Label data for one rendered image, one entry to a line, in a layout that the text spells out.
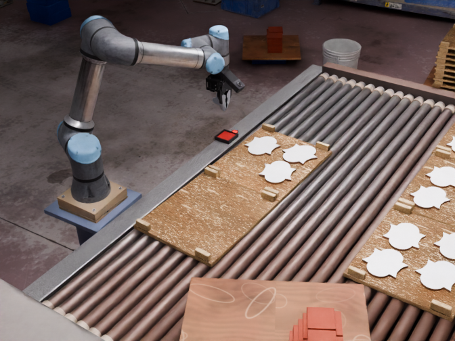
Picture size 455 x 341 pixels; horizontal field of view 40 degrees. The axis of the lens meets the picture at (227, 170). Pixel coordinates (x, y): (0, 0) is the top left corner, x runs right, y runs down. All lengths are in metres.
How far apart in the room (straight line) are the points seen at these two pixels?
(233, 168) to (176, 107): 2.46
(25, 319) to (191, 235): 2.00
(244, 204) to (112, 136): 2.43
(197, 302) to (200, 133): 2.84
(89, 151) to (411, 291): 1.20
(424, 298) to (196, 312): 0.70
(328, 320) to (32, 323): 1.41
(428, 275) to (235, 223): 0.67
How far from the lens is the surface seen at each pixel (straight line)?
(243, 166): 2.48
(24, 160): 4.50
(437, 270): 2.09
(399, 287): 2.02
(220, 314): 1.75
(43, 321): 0.17
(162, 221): 2.23
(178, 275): 2.05
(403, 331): 1.92
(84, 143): 2.32
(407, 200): 2.32
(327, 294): 1.81
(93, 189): 2.37
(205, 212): 2.25
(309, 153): 2.55
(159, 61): 2.24
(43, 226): 3.84
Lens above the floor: 2.33
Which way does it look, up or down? 35 degrees down
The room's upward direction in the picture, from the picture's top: 2 degrees counter-clockwise
